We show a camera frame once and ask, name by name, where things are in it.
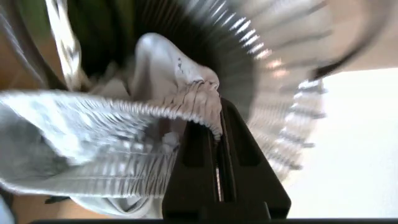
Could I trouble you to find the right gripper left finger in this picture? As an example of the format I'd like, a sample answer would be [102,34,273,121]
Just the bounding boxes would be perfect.
[161,121,220,219]

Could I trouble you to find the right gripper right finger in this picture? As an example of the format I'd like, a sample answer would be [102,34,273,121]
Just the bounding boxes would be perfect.
[217,98,292,219]

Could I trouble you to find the pale grey shorts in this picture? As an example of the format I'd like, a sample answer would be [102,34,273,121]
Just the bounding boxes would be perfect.
[0,32,223,219]

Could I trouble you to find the white laundry basket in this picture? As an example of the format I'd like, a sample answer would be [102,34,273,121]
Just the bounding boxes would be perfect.
[133,0,392,183]

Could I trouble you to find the green garment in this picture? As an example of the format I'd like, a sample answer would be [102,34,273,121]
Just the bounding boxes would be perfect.
[14,0,137,78]

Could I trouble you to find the cream printed garment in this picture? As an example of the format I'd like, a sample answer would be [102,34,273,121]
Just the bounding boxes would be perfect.
[45,0,83,93]

